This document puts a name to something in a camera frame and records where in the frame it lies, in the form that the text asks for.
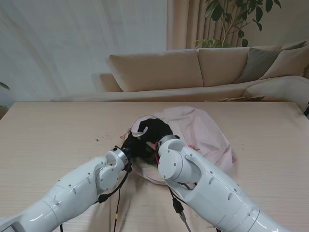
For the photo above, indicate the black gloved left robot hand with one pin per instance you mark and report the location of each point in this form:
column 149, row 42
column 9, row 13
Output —
column 136, row 147

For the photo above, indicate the green variegated leafy plant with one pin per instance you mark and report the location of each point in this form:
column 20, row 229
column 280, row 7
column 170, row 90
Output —
column 3, row 85

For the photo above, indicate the grey sofa cushion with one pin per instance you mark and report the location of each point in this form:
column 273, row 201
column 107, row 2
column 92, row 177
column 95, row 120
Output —
column 260, row 62

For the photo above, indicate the pale pink backpack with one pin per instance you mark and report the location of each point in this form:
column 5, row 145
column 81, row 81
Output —
column 202, row 130

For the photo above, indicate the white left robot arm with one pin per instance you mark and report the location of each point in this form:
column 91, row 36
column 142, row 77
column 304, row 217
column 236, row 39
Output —
column 72, row 193

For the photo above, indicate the beige fabric sofa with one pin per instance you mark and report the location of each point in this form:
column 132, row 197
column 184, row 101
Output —
column 157, row 70

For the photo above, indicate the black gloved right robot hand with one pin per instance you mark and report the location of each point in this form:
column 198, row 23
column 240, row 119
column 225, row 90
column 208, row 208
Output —
column 158, row 129

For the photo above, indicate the white backdrop cloth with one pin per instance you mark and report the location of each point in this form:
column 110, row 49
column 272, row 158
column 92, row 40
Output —
column 72, row 48

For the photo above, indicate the beige loose sofa cushion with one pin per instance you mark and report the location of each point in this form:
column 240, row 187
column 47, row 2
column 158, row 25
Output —
column 289, row 62

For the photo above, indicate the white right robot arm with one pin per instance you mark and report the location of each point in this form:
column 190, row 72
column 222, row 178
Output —
column 212, row 188

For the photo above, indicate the tall green leafy houseplant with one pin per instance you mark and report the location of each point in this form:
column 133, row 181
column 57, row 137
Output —
column 217, row 12

